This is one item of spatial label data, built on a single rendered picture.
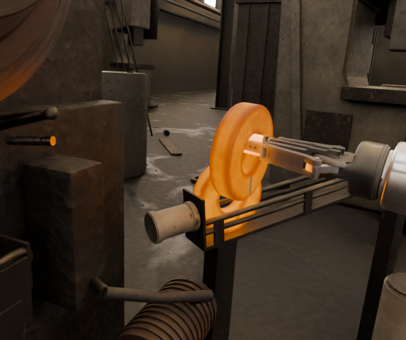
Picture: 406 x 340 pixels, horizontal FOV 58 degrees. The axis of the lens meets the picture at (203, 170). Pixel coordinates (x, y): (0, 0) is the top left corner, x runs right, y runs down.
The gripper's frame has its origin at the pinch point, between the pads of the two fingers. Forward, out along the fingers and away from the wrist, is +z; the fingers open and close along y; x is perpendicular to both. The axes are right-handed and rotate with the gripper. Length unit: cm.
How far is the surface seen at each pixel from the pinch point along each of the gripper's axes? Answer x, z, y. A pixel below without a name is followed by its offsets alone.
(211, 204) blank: -14.7, 8.2, 5.5
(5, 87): 6.7, 16.8, -28.3
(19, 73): 8.2, 17.3, -26.3
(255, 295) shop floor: -86, 24, 81
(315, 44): 29, 63, 228
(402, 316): -36, -28, 28
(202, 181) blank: -10.4, 10.2, 4.8
